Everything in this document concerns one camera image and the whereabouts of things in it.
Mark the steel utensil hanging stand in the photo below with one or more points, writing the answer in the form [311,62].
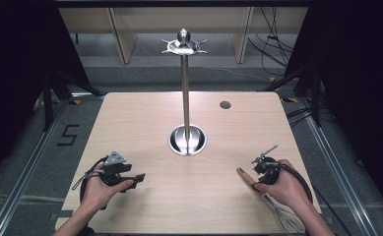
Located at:
[185,98]

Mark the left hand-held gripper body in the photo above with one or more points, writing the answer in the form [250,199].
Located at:
[113,168]

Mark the person's right hand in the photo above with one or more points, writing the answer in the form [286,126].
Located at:
[287,188]

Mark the black tripod stand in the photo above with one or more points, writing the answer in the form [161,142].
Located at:
[315,98]
[48,101]

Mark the person's left hand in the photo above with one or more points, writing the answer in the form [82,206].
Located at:
[95,193]

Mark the beige wooden shelf unit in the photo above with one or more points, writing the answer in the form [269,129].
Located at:
[123,39]

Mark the metal floor rail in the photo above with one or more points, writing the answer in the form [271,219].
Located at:
[340,177]
[21,183]

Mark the dark curtain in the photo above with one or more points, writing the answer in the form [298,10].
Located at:
[359,82]
[12,82]

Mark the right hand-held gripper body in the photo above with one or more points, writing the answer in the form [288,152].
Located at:
[267,168]

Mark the round grey table grommet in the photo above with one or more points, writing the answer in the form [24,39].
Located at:
[225,105]

